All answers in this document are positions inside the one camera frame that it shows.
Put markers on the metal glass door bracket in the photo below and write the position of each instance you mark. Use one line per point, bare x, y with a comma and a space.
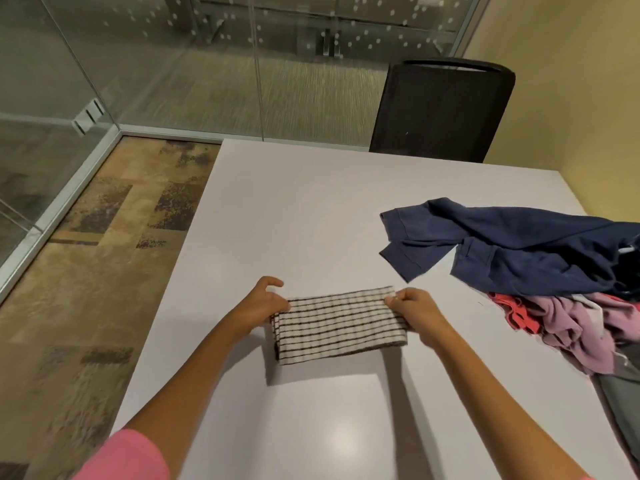
89, 116

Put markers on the person's left hand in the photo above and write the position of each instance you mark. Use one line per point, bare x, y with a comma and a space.
260, 307

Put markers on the striped knit top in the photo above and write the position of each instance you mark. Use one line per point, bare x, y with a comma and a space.
340, 324

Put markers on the mauve striped t-shirt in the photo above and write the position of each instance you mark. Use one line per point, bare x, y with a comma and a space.
580, 324

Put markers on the person's left forearm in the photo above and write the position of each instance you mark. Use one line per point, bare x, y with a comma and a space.
185, 394

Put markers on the black orange backpack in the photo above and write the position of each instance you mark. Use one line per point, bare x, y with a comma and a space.
622, 404

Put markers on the red garment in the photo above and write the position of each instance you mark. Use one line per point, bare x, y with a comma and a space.
515, 312

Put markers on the person's left pink sleeve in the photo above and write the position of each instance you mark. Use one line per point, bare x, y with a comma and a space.
120, 459

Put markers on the navy blue hoodie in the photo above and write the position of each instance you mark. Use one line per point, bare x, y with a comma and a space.
525, 249

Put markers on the person's right hand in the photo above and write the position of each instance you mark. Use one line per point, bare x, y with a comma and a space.
420, 314

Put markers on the person's right forearm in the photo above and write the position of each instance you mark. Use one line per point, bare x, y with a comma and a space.
500, 409

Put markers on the black mesh office chair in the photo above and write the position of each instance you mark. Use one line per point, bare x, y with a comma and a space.
440, 114

